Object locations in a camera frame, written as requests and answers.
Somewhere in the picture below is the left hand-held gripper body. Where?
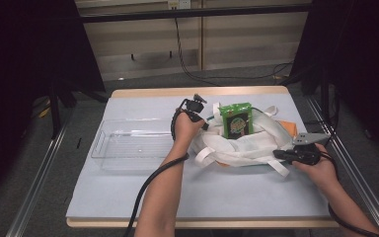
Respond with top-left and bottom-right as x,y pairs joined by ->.
177,93 -> 209,116

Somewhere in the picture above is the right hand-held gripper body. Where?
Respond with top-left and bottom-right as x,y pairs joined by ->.
290,131 -> 333,167

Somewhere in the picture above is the green snack packet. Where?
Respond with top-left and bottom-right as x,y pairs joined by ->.
218,102 -> 255,140

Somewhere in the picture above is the white patterned tote bag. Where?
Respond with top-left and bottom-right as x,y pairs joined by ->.
190,102 -> 299,179

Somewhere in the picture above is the clear plastic bin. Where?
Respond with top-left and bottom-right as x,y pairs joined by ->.
90,118 -> 180,172

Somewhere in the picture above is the person's left hand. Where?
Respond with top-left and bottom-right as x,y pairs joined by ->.
172,109 -> 207,152

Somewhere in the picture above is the person's right hand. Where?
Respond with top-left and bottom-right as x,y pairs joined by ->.
291,143 -> 341,193

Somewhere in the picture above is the black metal stand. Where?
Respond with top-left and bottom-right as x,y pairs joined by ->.
47,77 -> 64,141
320,65 -> 333,133

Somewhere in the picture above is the light blue table mat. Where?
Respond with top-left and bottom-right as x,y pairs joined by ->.
66,93 -> 332,220

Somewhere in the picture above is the black horizontal bar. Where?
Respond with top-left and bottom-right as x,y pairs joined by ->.
78,3 -> 312,24

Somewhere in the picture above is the black curtain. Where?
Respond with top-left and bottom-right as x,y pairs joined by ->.
288,0 -> 379,166
0,0 -> 108,206

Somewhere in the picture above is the metal floor rail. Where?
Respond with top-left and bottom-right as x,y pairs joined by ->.
305,95 -> 379,237
5,117 -> 71,237

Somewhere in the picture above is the black wall cable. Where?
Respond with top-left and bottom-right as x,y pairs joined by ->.
173,18 -> 294,87

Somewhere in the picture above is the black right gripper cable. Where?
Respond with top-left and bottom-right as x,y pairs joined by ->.
322,152 -> 379,237

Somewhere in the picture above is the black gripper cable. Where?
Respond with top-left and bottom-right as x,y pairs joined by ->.
322,152 -> 379,237
122,98 -> 191,237

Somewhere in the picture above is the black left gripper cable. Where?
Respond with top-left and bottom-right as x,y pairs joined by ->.
122,98 -> 191,237

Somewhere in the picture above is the white wall outlet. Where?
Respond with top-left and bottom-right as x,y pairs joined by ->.
167,0 -> 191,11

